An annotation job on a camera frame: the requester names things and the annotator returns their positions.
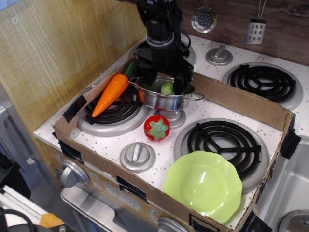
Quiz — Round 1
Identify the orange toy carrot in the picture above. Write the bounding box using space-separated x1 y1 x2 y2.
92 62 137 118

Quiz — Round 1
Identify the front right black burner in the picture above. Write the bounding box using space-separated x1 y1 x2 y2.
173 118 270 193

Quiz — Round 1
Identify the front left black burner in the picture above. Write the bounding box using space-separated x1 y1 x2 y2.
77 85 150 137

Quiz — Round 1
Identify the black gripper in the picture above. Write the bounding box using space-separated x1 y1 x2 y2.
136 39 193 95

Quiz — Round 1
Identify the silver right oven knob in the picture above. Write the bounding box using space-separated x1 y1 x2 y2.
157 217 188 232

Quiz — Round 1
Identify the silver oven door handle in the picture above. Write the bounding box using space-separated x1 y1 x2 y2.
61 186 156 232

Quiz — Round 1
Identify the silver oven knob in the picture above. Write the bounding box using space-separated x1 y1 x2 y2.
157 217 188 232
60 159 90 188

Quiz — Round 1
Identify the steel sink basin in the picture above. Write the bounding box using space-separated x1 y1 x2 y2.
256 135 309 232

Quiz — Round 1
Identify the hanging silver strainer ladle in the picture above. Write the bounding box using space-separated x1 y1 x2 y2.
191 0 217 34

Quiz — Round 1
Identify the black cable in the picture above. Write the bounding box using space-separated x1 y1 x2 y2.
0 209 36 232

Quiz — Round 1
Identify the light green plastic bowl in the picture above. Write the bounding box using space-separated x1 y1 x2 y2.
164 151 242 224

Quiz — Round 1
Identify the rear right black burner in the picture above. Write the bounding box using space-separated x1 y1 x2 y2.
222 62 303 111

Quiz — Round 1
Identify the silver front stovetop knob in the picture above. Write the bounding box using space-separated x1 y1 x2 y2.
119 142 156 173

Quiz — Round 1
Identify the silver rear stovetop knob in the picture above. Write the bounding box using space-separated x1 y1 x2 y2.
205 45 233 66

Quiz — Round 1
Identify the green toy broccoli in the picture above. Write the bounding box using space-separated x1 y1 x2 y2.
161 81 176 95

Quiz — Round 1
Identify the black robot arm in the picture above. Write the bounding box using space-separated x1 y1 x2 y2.
129 0 193 95

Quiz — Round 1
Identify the red toy tomato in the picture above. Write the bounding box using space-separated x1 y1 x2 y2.
143 115 170 141

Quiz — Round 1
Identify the silver left oven knob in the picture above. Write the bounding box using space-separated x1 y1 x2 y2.
60 159 90 188

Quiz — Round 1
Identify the brown cardboard fence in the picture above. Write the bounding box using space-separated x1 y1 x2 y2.
53 57 304 232

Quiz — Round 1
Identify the hanging silver grater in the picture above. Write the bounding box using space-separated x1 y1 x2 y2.
244 0 267 45

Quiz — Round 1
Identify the small steel pan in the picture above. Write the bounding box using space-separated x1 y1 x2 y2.
129 76 204 111

